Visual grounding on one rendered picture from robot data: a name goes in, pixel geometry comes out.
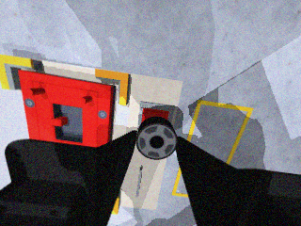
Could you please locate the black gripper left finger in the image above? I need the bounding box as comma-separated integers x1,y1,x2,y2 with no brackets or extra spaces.
5,130,137,226

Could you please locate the yellow rectangular outline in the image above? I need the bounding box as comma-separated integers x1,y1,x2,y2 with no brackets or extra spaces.
171,100,254,197

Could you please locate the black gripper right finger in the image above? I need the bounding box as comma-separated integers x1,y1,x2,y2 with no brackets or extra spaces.
176,137,301,226

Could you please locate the red rectangular plate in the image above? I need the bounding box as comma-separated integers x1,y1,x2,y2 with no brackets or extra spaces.
18,70,116,147

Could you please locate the black rubber tyre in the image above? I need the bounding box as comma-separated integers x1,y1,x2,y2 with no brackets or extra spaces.
135,117,178,160

